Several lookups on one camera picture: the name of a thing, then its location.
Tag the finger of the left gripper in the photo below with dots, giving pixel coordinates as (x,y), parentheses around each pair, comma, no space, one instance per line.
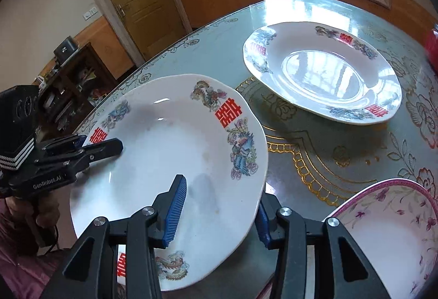
(85,155)
(64,143)

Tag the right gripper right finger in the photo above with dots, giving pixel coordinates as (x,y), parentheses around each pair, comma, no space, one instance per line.
(282,229)

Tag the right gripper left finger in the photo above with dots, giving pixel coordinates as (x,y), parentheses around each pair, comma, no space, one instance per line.
(152,227)

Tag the white double-happiness plate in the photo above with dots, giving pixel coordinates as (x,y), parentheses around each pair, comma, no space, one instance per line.
(324,70)
(191,125)

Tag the large purple floral plate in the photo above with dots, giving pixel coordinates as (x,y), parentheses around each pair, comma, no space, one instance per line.
(394,222)

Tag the person's left hand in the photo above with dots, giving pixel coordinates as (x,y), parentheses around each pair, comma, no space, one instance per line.
(39,214)

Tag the dark wooden cabinet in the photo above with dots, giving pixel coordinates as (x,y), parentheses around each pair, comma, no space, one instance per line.
(72,93)

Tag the red electric cooking pot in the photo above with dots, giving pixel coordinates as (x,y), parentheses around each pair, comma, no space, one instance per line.
(431,47)

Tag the white light switch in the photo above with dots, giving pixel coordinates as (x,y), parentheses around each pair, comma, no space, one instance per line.
(90,13)

